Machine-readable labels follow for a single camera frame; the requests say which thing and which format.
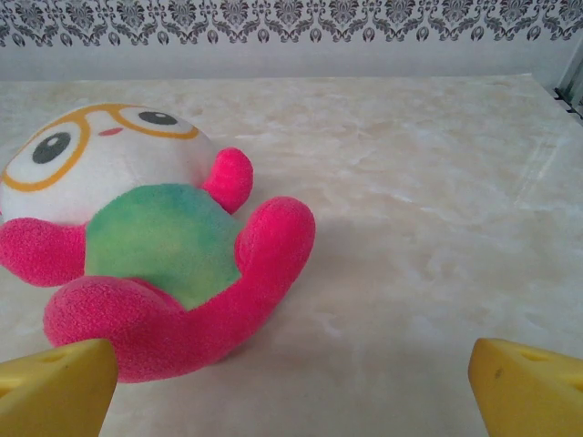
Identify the aluminium corner post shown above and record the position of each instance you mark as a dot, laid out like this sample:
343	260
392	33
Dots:
574	68

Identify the aluminium side rail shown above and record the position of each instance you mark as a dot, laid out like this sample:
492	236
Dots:
571	104

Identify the pink green plush toy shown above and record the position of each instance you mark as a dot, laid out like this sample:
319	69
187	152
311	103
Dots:
159	236

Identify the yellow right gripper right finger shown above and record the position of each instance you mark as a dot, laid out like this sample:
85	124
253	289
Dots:
533	396

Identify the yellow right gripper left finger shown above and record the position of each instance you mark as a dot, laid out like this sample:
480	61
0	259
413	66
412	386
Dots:
54	391

